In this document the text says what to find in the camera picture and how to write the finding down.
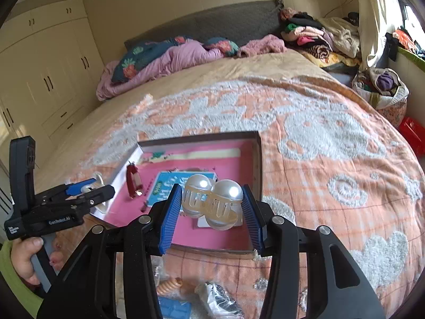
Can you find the blue printed card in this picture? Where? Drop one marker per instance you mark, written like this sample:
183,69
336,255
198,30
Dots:
162,187

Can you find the person's left hand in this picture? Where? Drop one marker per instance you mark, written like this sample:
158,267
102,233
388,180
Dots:
25,259

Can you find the cream curtain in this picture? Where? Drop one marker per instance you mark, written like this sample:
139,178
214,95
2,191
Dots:
372,16

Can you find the red hair clip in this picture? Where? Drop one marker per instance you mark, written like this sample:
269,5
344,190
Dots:
133,177

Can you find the grey padded headboard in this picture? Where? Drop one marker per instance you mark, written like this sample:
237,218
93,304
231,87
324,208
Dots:
215,20

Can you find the dark floral pillow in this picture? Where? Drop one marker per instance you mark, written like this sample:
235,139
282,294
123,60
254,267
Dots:
132,63

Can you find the bag full of clothes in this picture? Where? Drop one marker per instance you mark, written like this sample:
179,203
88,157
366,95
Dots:
381,89

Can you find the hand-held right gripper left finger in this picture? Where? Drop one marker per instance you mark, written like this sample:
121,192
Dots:
171,219

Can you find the red plastic box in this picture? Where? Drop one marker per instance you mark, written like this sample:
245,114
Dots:
413,133

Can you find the shallow cardboard box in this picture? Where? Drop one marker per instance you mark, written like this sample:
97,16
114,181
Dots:
196,239

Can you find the pearl hair claw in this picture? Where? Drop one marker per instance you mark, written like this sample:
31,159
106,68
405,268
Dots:
212,199

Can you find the pink fuzzy garment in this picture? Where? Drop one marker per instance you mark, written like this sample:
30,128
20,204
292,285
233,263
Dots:
262,45

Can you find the blue hair clip packet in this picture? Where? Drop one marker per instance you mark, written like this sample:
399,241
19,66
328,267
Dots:
174,307

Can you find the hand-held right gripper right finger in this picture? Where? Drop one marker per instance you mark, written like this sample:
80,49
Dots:
251,216

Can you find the pile of clothes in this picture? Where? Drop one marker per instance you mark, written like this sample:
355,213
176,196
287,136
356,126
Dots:
315,36

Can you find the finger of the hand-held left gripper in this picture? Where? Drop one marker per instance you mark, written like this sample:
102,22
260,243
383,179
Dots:
98,196
79,187

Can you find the silver hair accessory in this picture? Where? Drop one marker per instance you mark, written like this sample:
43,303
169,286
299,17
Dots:
217,300

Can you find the cream wardrobe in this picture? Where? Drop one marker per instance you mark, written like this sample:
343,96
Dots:
49,66

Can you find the person's left forearm green sleeve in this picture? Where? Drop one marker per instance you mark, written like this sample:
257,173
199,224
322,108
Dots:
15,292

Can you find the white flower hair clip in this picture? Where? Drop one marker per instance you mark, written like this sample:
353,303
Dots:
96,181

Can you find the purple quilt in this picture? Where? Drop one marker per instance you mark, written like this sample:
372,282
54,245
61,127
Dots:
186,56

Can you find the clothes on window sill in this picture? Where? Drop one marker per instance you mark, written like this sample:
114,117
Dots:
405,40

